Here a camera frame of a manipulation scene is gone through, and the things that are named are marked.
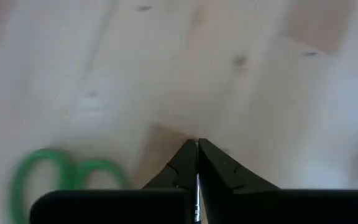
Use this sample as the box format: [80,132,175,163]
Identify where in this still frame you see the green-handled scissors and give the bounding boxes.
[8,147,131,224]

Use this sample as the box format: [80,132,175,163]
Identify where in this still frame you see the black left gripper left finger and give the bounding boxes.
[29,139,198,224]

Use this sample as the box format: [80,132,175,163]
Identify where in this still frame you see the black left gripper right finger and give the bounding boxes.
[198,138,358,224]

